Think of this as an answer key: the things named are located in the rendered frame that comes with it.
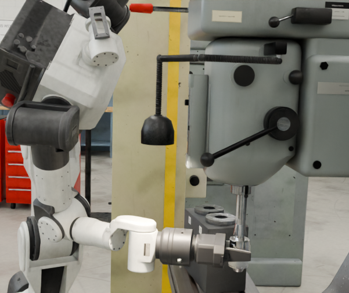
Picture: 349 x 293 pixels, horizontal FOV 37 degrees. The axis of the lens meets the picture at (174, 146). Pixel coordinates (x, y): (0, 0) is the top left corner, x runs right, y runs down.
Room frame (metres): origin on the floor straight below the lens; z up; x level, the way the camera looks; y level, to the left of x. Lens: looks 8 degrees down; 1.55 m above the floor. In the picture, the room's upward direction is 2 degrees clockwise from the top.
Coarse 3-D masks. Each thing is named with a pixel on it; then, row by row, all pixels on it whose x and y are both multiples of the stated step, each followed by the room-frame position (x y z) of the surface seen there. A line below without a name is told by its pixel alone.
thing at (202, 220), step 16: (192, 208) 1.56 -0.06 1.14; (208, 208) 1.54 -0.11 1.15; (192, 224) 1.48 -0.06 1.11; (208, 224) 1.39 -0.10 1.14; (224, 224) 1.38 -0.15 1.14; (192, 272) 1.46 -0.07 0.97; (208, 272) 1.35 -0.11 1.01; (224, 272) 1.36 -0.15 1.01; (240, 272) 1.37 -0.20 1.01; (208, 288) 1.35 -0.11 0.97; (224, 288) 1.36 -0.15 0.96; (240, 288) 1.38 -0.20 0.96
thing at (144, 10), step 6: (132, 6) 1.24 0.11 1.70; (138, 6) 1.24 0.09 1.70; (144, 6) 1.24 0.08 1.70; (150, 6) 1.24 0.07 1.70; (156, 6) 1.25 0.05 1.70; (162, 6) 1.25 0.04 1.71; (138, 12) 1.24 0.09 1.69; (144, 12) 1.24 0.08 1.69; (150, 12) 1.24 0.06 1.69; (186, 12) 1.26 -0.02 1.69
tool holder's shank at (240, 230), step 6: (240, 198) 1.16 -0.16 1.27; (246, 198) 1.17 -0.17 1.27; (240, 204) 1.16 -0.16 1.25; (246, 204) 1.17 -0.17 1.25; (240, 210) 1.16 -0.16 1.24; (240, 216) 1.16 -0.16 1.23; (240, 222) 1.16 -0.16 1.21; (234, 228) 1.17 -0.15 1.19; (240, 228) 1.16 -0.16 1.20; (234, 234) 1.17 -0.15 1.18; (240, 234) 1.16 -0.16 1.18; (246, 234) 1.17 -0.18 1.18
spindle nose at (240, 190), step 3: (231, 186) 1.17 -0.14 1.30; (234, 186) 1.16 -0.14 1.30; (237, 186) 1.15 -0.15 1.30; (231, 189) 1.17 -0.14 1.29; (234, 189) 1.16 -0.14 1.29; (237, 189) 1.15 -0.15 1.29; (240, 189) 1.15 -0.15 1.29; (243, 189) 1.15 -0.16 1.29; (249, 189) 1.15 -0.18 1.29; (231, 192) 1.17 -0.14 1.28; (234, 192) 1.16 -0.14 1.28; (237, 192) 1.15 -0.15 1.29; (240, 192) 1.15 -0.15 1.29; (243, 192) 1.15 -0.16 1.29; (249, 192) 1.16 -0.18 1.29
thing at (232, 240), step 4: (232, 236) 1.19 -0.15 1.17; (232, 240) 1.16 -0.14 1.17; (236, 240) 1.16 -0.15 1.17; (240, 240) 1.16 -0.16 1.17; (244, 240) 1.16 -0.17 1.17; (248, 240) 1.16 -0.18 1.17; (236, 244) 1.15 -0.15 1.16; (240, 244) 1.15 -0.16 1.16; (244, 244) 1.15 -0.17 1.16; (248, 244) 1.16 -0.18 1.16
